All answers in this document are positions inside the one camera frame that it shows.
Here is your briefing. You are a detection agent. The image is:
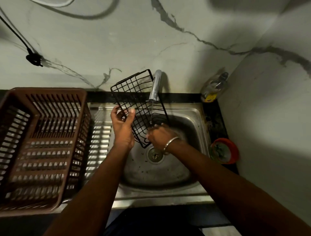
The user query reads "person's right hand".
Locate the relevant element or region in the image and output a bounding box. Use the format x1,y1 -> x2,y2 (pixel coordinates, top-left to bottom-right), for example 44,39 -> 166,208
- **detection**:
146,123 -> 181,155

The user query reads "person's left hand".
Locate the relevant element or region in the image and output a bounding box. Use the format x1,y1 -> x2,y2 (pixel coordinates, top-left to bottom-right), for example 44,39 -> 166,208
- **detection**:
110,106 -> 136,150

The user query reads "black wire rack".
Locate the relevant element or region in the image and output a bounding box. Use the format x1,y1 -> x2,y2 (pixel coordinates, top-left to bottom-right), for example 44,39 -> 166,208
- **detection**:
110,69 -> 170,149

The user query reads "green scrub pad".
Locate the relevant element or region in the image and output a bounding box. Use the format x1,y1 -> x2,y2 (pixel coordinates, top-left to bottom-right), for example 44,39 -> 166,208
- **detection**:
211,143 -> 231,162

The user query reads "person's left forearm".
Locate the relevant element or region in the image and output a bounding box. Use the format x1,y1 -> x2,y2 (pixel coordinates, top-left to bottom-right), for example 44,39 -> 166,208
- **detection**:
43,145 -> 133,236

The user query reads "person's right forearm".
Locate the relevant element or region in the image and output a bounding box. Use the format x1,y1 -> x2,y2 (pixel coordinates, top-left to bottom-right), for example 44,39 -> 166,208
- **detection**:
167,140 -> 311,236

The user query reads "person's dark clothing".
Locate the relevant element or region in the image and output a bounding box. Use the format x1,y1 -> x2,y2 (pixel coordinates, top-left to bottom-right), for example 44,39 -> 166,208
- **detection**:
103,206 -> 231,236

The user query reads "stainless steel sink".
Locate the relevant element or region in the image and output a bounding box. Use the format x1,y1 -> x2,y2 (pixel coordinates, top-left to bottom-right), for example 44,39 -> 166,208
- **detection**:
53,102 -> 214,209

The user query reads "chrome faucet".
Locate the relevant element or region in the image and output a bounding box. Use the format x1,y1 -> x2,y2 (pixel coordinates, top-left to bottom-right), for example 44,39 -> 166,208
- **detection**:
148,70 -> 163,102

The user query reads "clear dish soap bottle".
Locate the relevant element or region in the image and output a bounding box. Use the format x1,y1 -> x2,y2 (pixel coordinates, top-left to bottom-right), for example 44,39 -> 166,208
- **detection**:
200,72 -> 229,103

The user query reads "orange round container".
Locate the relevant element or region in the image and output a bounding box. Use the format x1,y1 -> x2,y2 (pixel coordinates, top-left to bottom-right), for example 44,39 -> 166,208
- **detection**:
209,138 -> 239,165

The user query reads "brown plastic dish basket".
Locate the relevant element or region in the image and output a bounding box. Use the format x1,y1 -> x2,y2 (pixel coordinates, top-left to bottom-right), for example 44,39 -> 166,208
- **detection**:
0,87 -> 92,217

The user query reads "silver bracelet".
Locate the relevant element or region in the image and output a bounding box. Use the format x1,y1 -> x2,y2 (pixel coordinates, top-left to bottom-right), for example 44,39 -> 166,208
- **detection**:
163,136 -> 181,156

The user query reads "black power cable with plug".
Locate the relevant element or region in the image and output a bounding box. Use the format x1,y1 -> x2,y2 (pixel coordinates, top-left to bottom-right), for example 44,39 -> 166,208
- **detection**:
0,14 -> 44,67

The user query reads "thick white wall cable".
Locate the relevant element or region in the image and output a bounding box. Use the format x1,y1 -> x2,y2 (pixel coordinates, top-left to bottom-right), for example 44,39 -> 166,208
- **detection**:
31,0 -> 75,7

